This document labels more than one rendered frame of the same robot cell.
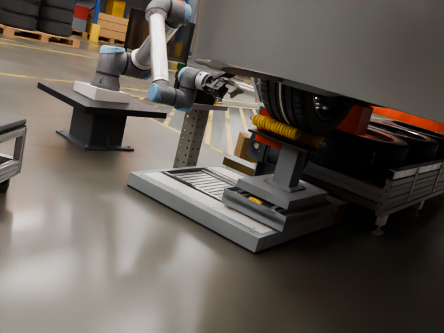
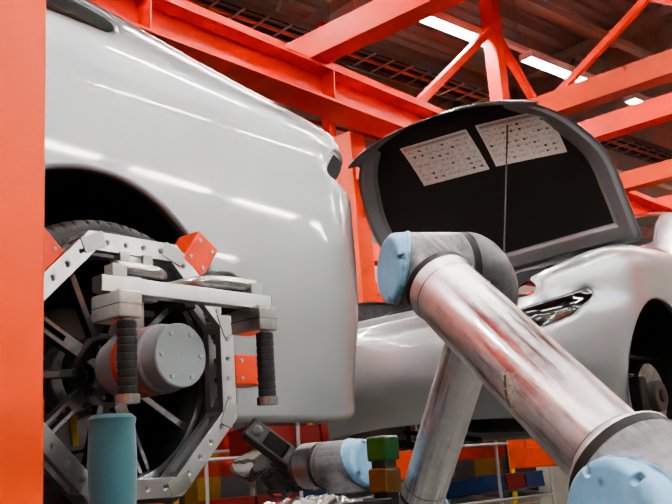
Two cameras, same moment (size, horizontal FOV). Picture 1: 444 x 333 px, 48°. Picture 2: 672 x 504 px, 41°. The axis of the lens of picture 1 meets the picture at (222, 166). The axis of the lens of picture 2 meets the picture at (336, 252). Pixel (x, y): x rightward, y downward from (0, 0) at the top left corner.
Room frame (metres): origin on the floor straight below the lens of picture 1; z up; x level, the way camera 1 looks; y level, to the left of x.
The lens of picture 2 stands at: (4.34, 0.48, 0.61)
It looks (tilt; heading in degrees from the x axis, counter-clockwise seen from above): 13 degrees up; 187
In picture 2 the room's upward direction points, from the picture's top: 4 degrees counter-clockwise
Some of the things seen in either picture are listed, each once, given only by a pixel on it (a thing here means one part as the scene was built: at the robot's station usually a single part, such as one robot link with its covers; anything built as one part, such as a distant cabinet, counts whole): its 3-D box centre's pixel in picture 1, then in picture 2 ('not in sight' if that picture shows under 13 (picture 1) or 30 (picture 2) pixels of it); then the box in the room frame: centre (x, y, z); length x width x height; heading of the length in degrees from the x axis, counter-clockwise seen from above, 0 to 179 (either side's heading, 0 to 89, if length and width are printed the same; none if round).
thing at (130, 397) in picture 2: not in sight; (127, 359); (2.80, -0.09, 0.83); 0.04 x 0.04 x 0.16
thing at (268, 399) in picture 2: not in sight; (266, 366); (2.52, 0.10, 0.83); 0.04 x 0.04 x 0.16
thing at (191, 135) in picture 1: (191, 139); not in sight; (3.03, 0.23, 0.21); 0.10 x 0.10 x 0.42; 56
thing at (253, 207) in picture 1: (279, 203); not in sight; (2.43, -0.33, 0.13); 0.50 x 0.36 x 0.10; 146
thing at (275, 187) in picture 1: (289, 167); not in sight; (2.43, -0.33, 0.32); 0.40 x 0.30 x 0.28; 146
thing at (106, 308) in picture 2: not in sight; (116, 306); (2.78, -0.11, 0.93); 0.09 x 0.05 x 0.05; 56
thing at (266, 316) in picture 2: not in sight; (253, 320); (2.50, 0.08, 0.93); 0.09 x 0.05 x 0.05; 56
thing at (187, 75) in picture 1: (191, 77); (345, 465); (2.55, 0.26, 0.62); 0.12 x 0.09 x 0.10; 56
